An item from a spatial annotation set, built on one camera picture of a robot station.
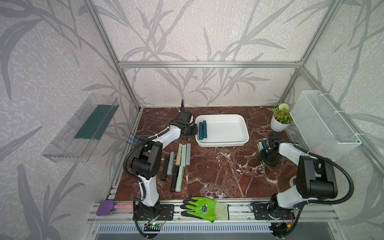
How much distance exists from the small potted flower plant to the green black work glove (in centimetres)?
62

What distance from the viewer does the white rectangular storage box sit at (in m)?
0.97

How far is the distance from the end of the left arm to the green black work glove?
0.35 metres

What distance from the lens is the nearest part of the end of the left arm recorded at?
732 millimetres
